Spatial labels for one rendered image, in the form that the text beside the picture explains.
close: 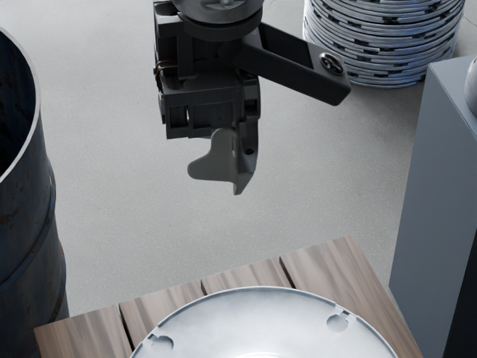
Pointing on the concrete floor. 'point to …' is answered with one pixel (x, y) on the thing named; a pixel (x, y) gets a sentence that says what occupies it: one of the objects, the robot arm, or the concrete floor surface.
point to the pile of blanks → (385, 37)
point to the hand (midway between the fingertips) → (241, 169)
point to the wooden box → (120, 329)
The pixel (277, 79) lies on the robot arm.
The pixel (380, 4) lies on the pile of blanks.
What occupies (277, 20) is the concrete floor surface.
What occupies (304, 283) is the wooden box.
